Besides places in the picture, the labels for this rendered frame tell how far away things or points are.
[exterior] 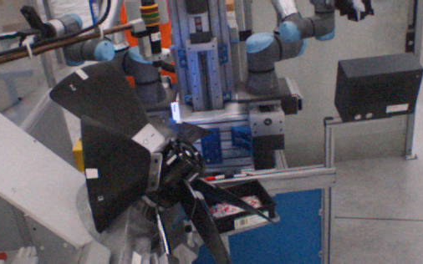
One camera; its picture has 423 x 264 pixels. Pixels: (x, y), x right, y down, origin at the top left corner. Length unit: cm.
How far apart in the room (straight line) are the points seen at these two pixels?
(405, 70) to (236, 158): 86
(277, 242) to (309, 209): 20
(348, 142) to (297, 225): 164
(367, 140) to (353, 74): 193
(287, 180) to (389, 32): 174
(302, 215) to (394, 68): 65
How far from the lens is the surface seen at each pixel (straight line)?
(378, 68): 163
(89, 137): 90
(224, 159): 210
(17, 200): 109
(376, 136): 350
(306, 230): 191
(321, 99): 325
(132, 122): 118
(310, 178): 176
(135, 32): 111
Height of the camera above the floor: 176
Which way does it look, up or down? 26 degrees down
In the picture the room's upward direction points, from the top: 7 degrees counter-clockwise
